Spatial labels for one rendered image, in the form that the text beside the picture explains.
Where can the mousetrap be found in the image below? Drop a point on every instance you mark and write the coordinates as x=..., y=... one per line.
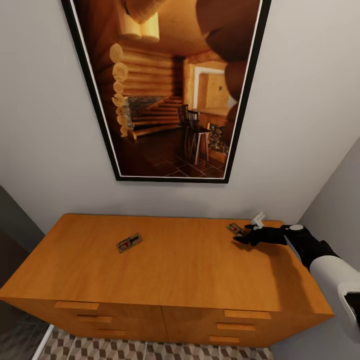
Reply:
x=238, y=231
x=129, y=242

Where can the cabinet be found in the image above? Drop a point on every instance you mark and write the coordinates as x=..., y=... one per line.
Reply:
x=187, y=282

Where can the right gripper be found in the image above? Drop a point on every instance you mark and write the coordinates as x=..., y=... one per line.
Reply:
x=255, y=236

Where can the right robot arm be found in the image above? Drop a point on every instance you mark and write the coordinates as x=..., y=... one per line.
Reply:
x=338, y=281

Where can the door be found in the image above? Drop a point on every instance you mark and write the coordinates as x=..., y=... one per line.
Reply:
x=20, y=332

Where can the picture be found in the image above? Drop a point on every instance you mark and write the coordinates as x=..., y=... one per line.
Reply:
x=169, y=81

